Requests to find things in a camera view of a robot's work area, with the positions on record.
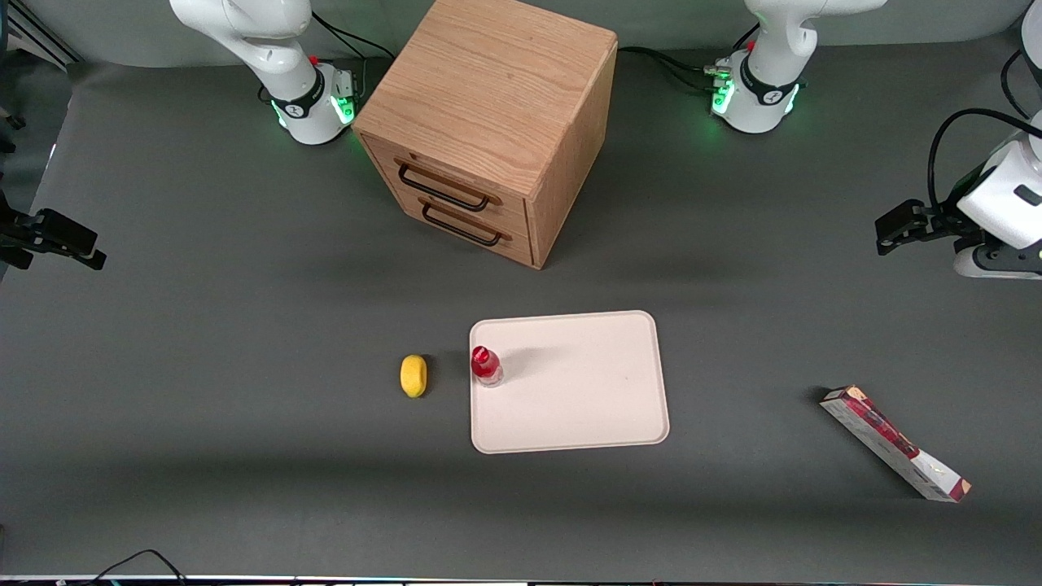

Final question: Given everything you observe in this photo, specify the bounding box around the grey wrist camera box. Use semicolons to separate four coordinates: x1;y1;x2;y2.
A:
953;243;1042;281

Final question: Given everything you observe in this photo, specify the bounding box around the thin black table cable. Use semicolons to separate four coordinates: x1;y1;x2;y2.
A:
96;549;190;584

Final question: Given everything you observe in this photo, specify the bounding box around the black metal drawer handle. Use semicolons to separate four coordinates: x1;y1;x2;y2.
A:
396;164;492;212
420;203;503;247

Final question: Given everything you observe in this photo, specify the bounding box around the black arm base cable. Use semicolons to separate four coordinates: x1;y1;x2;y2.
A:
311;11;397;63
616;45;733;93

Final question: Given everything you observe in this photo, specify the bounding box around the yellow lemon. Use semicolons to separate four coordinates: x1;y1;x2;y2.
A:
400;354;428;399

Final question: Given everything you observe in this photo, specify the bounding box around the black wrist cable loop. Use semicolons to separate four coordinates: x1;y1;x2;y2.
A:
927;107;1042;214

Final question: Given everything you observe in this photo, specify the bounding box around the red tartan cookie box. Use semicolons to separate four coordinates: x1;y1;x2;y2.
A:
819;384;973;504

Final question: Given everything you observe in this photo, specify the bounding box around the wooden drawer cabinet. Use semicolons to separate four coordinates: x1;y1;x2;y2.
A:
352;0;619;270

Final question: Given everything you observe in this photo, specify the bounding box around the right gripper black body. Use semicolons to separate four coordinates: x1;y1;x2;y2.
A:
0;189;38;270

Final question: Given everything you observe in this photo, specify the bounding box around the small red bottle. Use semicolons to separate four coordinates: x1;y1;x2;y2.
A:
471;345;504;388

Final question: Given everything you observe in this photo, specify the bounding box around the dark metal frame rail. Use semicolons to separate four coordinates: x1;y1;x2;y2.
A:
0;0;84;72

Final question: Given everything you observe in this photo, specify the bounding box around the beige plastic tray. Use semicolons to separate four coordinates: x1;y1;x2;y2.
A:
469;310;671;455

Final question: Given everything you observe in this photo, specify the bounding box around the wooden drawer front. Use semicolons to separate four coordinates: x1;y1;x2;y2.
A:
361;134;532;235
389;189;535;269

